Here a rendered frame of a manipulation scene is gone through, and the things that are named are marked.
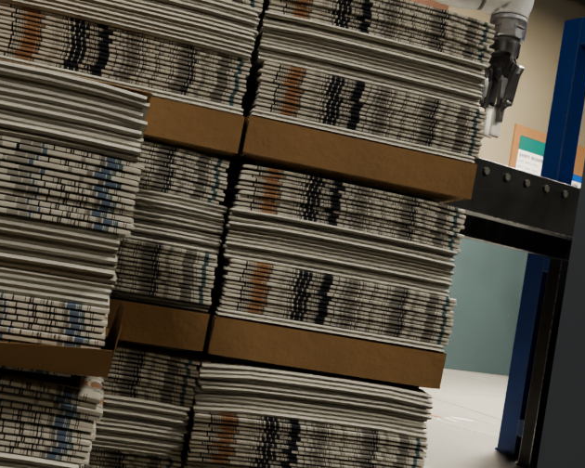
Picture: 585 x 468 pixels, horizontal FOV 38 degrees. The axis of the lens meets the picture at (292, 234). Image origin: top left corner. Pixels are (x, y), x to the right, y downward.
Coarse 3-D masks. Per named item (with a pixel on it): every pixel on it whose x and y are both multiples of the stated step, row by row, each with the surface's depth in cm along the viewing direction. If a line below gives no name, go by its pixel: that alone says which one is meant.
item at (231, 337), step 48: (240, 144) 99; (288, 144) 98; (336, 144) 99; (384, 144) 100; (144, 336) 94; (192, 336) 95; (240, 336) 96; (288, 336) 97; (336, 336) 99; (432, 384) 102
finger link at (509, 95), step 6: (516, 66) 202; (522, 72) 203; (510, 78) 203; (516, 78) 203; (510, 84) 202; (516, 84) 203; (510, 90) 203; (504, 96) 203; (510, 96) 203; (504, 102) 203
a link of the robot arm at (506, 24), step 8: (496, 16) 205; (504, 16) 204; (512, 16) 204; (520, 16) 204; (496, 24) 205; (504, 24) 204; (512, 24) 203; (520, 24) 204; (496, 32) 205; (504, 32) 204; (512, 32) 203; (520, 32) 205; (520, 40) 206
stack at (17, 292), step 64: (0, 64) 63; (0, 128) 63; (64, 128) 64; (128, 128) 65; (0, 192) 63; (64, 192) 64; (128, 192) 65; (0, 256) 63; (64, 256) 64; (0, 320) 63; (64, 320) 64; (0, 384) 63; (64, 384) 66; (0, 448) 63; (64, 448) 64
